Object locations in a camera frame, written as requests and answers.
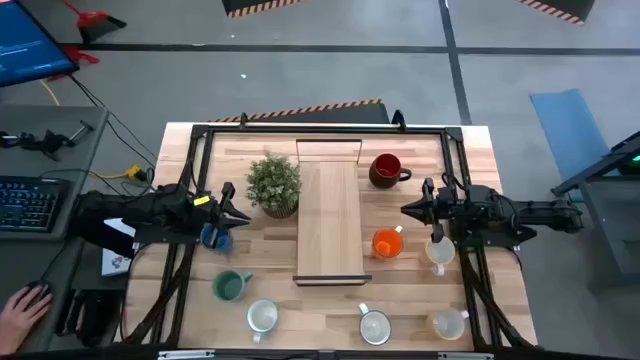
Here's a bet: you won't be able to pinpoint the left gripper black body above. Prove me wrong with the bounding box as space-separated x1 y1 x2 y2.
188 195 224 236

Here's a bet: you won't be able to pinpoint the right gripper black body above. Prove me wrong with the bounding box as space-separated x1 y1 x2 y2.
432 185 474 232

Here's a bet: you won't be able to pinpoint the blue mug white handle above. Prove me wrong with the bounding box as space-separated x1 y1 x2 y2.
199 223 235 254

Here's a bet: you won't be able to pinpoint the yellow-rimmed leaf-pattern mug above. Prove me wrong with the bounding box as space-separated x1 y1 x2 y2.
424 235 457 277

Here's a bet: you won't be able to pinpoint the orange mug white handle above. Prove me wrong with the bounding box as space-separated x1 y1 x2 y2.
371 225 405 261

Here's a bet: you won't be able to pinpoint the dark mug red inside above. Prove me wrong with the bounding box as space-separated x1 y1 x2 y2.
368 153 413 190

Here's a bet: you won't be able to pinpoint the green mug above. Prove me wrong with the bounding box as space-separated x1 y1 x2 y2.
211 269 255 304

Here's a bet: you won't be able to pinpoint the white mug red pattern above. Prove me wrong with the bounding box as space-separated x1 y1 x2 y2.
246 298 281 345

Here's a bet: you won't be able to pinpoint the white mug orange dots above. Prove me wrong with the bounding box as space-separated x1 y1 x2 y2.
430 306 471 342

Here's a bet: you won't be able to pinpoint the white mug blue pattern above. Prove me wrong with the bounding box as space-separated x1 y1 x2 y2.
357 302 394 347

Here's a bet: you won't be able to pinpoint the small potted green plant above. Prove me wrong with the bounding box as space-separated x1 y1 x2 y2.
244 152 304 220

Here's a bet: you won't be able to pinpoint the wooden shelf riser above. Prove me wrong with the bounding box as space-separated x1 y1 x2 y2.
292 138 373 287

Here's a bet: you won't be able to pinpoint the white box with logo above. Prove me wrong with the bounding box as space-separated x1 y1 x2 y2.
101 218 137 278

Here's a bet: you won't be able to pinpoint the black bulky sleeve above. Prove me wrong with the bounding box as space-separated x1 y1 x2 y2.
67 214 137 259

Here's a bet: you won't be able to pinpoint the black hazard-striped mat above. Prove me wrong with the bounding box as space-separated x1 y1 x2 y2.
206 98 391 125
221 0 307 20
517 0 598 27

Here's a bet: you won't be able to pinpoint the blue floor mat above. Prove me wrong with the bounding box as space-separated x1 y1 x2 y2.
529 88 615 204

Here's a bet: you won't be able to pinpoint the dark grey cart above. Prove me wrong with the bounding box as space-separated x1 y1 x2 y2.
549 130 640 294

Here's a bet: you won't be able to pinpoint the black bag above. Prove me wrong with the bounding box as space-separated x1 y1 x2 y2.
54 287 127 349

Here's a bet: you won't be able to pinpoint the black clamp tool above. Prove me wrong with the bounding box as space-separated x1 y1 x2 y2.
0 119 96 162

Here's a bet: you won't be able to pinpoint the black backlit keyboard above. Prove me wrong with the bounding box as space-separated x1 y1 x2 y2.
0 175 72 234

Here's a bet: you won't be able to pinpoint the black computer mouse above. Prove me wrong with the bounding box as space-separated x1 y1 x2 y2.
24 279 54 301

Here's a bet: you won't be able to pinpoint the grey side desk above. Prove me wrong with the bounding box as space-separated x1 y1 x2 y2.
0 103 111 354

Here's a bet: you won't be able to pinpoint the red floor stand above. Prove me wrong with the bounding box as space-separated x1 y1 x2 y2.
47 43 101 82

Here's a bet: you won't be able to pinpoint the person's hand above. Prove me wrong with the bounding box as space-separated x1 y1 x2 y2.
0 284 55 357

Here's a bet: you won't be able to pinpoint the computer monitor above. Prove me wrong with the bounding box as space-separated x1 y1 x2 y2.
0 0 81 89

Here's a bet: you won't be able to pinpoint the yellow plug cable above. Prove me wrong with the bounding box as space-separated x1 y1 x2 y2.
94 163 149 182

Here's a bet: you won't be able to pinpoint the black metal table frame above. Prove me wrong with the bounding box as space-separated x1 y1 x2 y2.
118 108 539 354

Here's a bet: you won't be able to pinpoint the grey metal bracket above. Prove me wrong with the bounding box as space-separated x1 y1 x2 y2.
437 351 495 360
157 349 216 360

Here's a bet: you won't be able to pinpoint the black power cable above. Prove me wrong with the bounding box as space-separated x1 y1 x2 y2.
67 73 160 169

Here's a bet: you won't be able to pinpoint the red long-handled dustpan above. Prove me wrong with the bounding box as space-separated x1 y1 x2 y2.
62 0 128 44

